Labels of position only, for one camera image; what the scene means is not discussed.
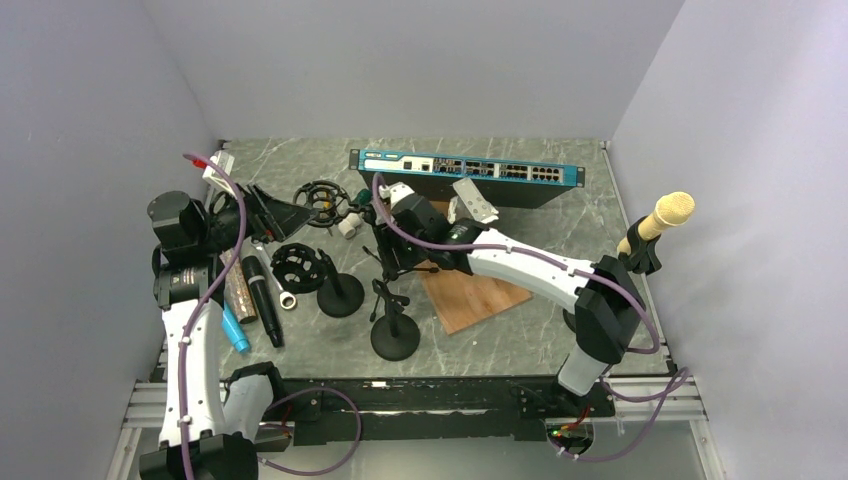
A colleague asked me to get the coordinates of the white hinged bracket fixture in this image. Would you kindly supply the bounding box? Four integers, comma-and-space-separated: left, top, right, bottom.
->
446, 178, 499, 228

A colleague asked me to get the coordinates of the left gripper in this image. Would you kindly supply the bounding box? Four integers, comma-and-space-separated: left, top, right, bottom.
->
197, 182, 318, 253

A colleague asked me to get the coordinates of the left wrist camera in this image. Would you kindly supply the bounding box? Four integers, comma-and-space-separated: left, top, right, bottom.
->
183, 150, 235, 192

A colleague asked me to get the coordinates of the black handheld microphone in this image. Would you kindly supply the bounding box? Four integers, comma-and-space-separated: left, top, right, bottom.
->
241, 255, 285, 348

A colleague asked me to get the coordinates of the yellow foam microphone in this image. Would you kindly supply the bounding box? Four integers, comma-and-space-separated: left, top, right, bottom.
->
616, 191, 696, 255

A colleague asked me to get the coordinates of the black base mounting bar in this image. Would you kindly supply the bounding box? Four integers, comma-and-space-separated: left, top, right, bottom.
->
264, 375, 615, 446

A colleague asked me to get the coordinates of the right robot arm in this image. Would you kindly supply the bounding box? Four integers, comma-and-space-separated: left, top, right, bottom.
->
372, 185, 651, 415

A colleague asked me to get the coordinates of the shock mount desk stand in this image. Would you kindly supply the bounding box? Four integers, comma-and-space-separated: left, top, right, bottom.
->
271, 243, 365, 318

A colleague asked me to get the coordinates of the clip desk mic stand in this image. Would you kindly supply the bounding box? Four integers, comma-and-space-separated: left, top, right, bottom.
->
370, 279, 421, 362

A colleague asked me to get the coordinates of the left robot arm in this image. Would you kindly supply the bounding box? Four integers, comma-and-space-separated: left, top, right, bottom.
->
139, 184, 317, 479

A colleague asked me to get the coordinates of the wooden board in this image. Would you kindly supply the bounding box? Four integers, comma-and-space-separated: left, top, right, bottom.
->
417, 198, 533, 337

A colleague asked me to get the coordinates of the tripod shock mount stand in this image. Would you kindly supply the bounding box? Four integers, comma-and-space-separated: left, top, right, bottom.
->
293, 180, 439, 318

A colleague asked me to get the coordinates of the silver mesh glitter microphone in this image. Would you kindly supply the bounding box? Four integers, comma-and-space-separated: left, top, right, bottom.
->
220, 249, 259, 325

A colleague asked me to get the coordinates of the blue network switch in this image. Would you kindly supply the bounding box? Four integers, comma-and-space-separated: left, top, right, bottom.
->
348, 149, 586, 209

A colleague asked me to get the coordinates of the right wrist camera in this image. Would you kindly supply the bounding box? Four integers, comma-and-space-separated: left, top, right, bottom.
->
377, 182, 415, 213

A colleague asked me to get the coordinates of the blue foam microphone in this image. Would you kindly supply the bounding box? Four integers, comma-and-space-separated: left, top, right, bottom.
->
221, 303, 251, 354

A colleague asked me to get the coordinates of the right clip mic stand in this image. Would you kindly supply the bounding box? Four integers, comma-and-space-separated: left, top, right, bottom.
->
562, 215, 664, 333

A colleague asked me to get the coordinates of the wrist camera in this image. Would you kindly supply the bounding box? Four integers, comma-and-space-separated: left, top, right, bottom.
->
183, 150, 235, 192
377, 182, 415, 213

